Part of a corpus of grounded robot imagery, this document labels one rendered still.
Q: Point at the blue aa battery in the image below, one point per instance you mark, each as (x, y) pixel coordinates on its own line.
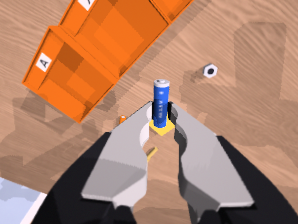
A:
(160, 99)

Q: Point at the orange rack of bins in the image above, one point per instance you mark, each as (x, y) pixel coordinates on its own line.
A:
(114, 35)

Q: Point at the white hex nut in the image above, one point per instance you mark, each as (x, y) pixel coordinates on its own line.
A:
(209, 70)

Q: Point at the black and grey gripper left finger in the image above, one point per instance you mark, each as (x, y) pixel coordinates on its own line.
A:
(111, 172)

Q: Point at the orange battery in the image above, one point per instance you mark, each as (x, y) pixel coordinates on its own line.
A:
(122, 118)

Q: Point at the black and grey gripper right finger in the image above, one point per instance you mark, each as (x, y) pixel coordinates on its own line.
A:
(214, 175)

